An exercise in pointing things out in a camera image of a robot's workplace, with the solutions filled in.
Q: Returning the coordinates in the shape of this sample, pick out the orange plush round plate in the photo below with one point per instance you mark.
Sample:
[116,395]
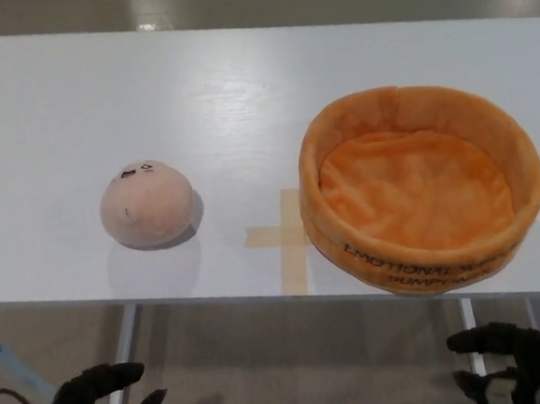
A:
[419,190]

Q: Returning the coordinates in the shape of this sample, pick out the beige tape cross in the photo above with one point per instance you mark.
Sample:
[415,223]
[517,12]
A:
[289,233]

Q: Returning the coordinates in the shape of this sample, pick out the white table leg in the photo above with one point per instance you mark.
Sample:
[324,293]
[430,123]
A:
[124,344]
[471,336]
[531,312]

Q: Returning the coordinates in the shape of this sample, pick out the light blue metal bar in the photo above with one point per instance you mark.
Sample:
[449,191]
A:
[11,363]

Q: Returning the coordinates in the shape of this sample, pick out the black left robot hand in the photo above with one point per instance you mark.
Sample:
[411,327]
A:
[79,395]

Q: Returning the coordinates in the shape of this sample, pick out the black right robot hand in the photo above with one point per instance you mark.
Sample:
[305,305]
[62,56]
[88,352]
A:
[529,345]

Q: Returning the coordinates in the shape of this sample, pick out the pink round plush toy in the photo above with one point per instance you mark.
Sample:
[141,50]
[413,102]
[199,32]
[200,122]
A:
[146,207]

